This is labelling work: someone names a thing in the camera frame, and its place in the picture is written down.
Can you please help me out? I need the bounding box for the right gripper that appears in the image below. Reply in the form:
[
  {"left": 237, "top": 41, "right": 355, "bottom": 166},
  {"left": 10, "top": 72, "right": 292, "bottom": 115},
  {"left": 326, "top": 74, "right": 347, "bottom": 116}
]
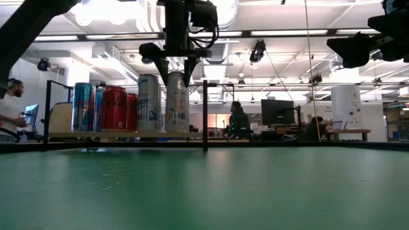
[{"left": 326, "top": 10, "right": 409, "bottom": 70}]

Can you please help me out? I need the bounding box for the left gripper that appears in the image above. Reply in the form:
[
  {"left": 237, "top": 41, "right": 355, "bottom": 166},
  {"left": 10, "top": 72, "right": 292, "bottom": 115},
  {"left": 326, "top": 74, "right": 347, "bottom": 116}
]
[{"left": 138, "top": 0, "right": 213, "bottom": 88}]

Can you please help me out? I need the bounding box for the white Celsius can orange print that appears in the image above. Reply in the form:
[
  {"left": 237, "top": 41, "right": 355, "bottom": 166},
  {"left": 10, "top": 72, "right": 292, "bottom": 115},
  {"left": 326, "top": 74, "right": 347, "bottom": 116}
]
[{"left": 164, "top": 71, "right": 190, "bottom": 133}]

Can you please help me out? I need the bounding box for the red Coca-Cola can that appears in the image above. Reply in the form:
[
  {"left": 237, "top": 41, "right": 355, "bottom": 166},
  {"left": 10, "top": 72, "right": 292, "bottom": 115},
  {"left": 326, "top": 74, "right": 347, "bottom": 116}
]
[
  {"left": 101, "top": 85, "right": 128, "bottom": 132},
  {"left": 126, "top": 93, "right": 139, "bottom": 132}
]

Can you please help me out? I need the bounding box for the teal Red Bull can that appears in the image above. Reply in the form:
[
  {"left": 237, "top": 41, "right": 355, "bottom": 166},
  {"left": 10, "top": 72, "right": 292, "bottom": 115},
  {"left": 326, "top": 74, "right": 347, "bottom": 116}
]
[
  {"left": 94, "top": 87, "right": 105, "bottom": 132},
  {"left": 71, "top": 82, "right": 96, "bottom": 132}
]

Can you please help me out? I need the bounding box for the wooden shelf board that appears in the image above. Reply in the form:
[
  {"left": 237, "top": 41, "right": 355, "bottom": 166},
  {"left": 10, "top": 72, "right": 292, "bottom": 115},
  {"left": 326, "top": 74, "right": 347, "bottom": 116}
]
[{"left": 47, "top": 131, "right": 205, "bottom": 141}]

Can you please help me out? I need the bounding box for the person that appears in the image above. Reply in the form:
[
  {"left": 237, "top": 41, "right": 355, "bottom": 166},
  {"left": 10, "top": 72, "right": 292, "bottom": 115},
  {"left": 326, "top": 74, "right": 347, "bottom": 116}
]
[
  {"left": 302, "top": 116, "right": 334, "bottom": 142},
  {"left": 0, "top": 78, "right": 28, "bottom": 143},
  {"left": 228, "top": 100, "right": 252, "bottom": 140}
]

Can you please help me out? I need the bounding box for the background storage rack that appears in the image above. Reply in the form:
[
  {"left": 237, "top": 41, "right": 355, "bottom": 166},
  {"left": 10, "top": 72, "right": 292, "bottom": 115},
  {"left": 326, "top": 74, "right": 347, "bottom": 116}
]
[{"left": 385, "top": 102, "right": 409, "bottom": 142}]

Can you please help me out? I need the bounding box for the wooden background table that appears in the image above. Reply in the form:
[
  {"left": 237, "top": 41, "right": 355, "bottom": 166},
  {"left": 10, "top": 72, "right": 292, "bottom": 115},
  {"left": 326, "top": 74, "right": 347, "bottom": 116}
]
[{"left": 325, "top": 128, "right": 371, "bottom": 141}]

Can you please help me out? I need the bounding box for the black monitor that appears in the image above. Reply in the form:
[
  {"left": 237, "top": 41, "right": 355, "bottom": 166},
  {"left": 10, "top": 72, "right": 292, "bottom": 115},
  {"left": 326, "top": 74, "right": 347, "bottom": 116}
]
[{"left": 260, "top": 98, "right": 297, "bottom": 126}]

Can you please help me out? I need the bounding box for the beige boxy object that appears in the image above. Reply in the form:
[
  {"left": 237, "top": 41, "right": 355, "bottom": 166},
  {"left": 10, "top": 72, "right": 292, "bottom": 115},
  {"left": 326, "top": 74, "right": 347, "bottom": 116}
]
[{"left": 49, "top": 102, "right": 74, "bottom": 134}]

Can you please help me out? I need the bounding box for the green table mat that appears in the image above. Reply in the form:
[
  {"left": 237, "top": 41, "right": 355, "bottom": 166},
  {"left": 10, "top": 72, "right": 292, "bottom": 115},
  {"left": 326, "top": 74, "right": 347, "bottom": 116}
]
[{"left": 0, "top": 145, "right": 409, "bottom": 230}]

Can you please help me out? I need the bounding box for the small tilted monitor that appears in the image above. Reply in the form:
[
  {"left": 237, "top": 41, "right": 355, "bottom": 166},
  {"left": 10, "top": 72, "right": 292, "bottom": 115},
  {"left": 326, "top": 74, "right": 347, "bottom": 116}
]
[{"left": 24, "top": 103, "right": 40, "bottom": 126}]

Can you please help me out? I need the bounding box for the ribbed silver air duct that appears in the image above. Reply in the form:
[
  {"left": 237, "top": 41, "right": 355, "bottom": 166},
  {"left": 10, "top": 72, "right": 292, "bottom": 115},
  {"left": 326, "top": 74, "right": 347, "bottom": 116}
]
[{"left": 204, "top": 0, "right": 240, "bottom": 65}]

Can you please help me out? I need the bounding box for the black metal shelf frame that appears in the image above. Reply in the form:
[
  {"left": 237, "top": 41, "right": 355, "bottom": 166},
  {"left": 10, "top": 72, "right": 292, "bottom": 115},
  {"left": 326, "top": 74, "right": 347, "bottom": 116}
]
[{"left": 43, "top": 79, "right": 236, "bottom": 153}]

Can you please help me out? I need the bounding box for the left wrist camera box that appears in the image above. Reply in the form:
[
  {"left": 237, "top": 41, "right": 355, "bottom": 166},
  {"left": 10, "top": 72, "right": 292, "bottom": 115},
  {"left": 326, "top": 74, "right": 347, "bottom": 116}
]
[{"left": 189, "top": 0, "right": 220, "bottom": 31}]

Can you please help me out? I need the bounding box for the yellow hanging cord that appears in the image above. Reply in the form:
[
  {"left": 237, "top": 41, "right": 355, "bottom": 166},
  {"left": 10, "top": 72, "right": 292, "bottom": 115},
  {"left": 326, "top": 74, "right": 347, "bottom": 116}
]
[{"left": 303, "top": 0, "right": 321, "bottom": 142}]

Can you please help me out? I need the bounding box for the black table border frame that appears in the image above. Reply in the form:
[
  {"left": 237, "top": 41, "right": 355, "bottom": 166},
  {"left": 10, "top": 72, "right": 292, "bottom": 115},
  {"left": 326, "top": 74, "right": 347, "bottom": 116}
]
[{"left": 0, "top": 140, "right": 409, "bottom": 155}]

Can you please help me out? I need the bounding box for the black cable loop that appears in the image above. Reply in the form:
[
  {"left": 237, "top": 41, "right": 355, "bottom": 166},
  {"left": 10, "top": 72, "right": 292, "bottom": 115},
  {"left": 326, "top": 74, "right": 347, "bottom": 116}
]
[{"left": 0, "top": 126, "right": 22, "bottom": 143}]

